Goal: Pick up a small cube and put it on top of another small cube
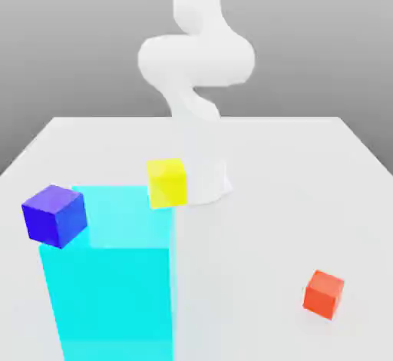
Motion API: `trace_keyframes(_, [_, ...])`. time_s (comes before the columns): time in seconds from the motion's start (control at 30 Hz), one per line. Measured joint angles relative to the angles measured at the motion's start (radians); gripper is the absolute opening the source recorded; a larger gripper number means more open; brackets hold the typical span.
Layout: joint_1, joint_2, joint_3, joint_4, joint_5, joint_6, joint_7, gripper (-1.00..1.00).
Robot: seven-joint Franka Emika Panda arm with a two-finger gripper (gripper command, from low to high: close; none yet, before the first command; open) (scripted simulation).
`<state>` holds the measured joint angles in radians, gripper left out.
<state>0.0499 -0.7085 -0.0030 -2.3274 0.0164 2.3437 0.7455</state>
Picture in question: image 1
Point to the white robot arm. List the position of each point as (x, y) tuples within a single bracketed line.
[(196, 60)]

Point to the small yellow cube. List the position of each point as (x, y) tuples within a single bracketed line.
[(167, 184)]

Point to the small blue cube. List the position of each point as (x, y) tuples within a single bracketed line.
[(53, 218)]

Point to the small orange cube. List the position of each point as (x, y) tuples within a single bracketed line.
[(324, 296)]

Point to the large cyan box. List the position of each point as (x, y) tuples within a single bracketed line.
[(113, 290)]

